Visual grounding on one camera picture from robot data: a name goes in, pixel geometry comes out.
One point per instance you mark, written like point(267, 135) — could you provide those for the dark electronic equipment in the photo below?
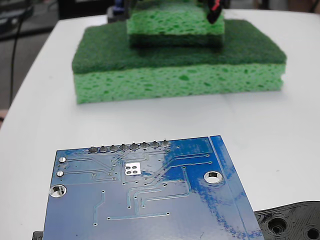
point(10, 22)

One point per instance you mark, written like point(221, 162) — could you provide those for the large green scrub sponge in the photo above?
point(175, 80)

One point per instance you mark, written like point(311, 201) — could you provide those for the black plastic bracket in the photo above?
point(287, 220)

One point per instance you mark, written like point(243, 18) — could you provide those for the small green scrub sponge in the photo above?
point(170, 25)

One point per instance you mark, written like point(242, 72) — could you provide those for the blue printed circuit board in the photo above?
point(150, 200)

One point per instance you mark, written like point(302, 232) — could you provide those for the dark block with blue part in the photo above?
point(116, 12)

